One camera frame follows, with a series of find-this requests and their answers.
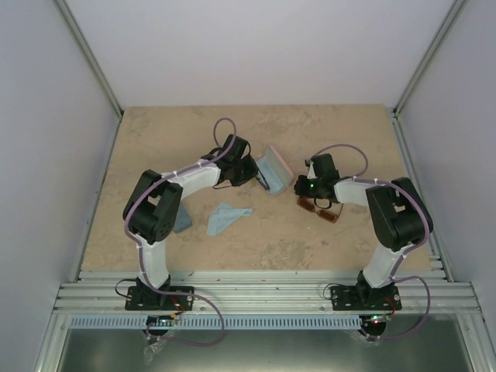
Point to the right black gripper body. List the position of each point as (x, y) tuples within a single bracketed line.
[(311, 191)]

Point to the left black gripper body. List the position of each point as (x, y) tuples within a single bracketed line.
[(242, 173)]

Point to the black round sunglasses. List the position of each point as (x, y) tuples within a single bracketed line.
[(263, 182)]

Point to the pink glasses case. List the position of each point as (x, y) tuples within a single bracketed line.
[(280, 167)]

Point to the blue-grey glasses case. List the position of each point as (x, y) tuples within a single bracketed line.
[(183, 220)]

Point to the light blue cleaning cloth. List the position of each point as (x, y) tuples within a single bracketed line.
[(268, 172)]

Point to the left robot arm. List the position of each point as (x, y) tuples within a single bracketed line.
[(151, 212)]

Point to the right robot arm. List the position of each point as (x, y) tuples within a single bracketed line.
[(400, 220)]

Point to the brown rectangular sunglasses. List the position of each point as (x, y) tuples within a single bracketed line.
[(323, 213)]

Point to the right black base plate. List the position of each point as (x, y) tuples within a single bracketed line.
[(350, 298)]

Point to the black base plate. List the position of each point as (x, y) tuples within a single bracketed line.
[(144, 299), (350, 298)]

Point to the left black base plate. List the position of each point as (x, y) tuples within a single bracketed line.
[(144, 299)]

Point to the aluminium rail frame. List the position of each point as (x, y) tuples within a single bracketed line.
[(277, 261)]

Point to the left corner aluminium post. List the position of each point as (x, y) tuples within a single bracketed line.
[(82, 44)]

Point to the corner aluminium post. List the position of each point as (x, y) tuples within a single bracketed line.
[(454, 12), (82, 44)]

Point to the right corner aluminium post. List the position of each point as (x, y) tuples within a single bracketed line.
[(454, 12)]

